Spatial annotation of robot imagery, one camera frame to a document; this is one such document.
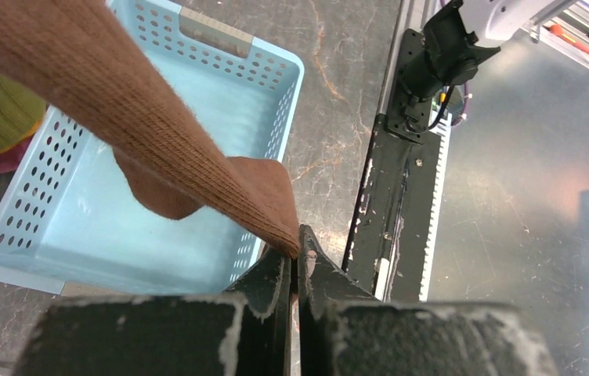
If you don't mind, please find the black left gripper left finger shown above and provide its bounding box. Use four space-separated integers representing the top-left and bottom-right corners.
13 250 291 375

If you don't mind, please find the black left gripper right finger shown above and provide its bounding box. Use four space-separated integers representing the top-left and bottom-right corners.
298 225 558 375

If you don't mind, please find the dark brown sock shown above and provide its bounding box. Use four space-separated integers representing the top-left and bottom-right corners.
0 1 300 259

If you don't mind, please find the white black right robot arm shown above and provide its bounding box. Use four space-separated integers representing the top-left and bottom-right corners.
385 1 570 139

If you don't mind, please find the light blue plastic basket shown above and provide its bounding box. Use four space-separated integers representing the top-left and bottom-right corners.
0 1 304 295

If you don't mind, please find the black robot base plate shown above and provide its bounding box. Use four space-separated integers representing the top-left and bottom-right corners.
341 28 446 303

